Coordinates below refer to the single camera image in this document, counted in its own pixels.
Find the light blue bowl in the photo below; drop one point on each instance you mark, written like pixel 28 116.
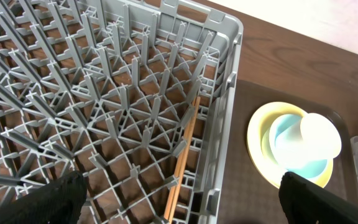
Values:
pixel 283 157

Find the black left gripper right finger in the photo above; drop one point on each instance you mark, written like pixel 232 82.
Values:
pixel 305 202

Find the wooden chopstick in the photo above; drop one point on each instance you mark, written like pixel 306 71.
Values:
pixel 179 174
pixel 186 161

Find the cream white cup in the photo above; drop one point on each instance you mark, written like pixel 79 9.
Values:
pixel 313 138

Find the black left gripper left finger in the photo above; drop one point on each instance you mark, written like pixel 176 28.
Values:
pixel 57 202

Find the yellow plate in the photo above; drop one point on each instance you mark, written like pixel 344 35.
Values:
pixel 259 125

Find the grey plastic dishwasher rack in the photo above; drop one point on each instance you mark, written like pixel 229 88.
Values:
pixel 135 95

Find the dark brown serving tray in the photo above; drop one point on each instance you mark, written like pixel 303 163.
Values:
pixel 246 196

